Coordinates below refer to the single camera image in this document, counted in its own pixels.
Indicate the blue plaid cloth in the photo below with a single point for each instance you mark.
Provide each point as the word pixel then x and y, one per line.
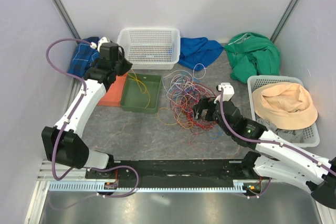
pixel 82 59

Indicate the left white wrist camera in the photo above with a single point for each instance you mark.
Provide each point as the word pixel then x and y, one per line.
pixel 97 46

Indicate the white perforated basket rear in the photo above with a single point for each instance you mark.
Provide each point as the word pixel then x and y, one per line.
pixel 151 48

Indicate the green plastic tray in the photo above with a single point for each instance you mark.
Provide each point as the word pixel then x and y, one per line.
pixel 141 93

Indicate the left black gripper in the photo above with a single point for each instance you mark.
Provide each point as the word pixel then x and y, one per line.
pixel 127 66

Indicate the orange plastic tray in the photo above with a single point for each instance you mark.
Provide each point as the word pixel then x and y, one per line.
pixel 114 94

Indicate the green garment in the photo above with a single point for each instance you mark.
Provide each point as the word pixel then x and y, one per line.
pixel 251 54

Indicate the grey cloth in basket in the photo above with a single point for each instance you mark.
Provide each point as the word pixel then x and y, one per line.
pixel 293 136

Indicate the white perforated basket right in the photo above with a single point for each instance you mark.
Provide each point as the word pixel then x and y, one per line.
pixel 310 134

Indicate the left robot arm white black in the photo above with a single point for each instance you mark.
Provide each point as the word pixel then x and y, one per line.
pixel 63 142

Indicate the peach bucket hat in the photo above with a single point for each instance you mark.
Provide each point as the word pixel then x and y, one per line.
pixel 287 105

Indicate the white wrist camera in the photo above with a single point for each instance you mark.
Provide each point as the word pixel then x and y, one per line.
pixel 97 46
pixel 226 92

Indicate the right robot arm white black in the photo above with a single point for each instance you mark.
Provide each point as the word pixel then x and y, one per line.
pixel 273 156

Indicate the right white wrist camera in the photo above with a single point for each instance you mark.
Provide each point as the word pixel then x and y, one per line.
pixel 226 92

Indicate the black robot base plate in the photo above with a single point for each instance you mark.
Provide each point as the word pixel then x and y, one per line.
pixel 191 172

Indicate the bright blue cloth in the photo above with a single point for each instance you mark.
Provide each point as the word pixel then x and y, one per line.
pixel 198 53

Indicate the slotted cable duct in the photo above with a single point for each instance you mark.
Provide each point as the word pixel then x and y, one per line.
pixel 102 187

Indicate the white perforated basket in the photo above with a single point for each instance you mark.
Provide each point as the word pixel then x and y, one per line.
pixel 151 48
pixel 310 134

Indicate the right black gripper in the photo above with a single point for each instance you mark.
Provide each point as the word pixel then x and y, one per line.
pixel 204 103

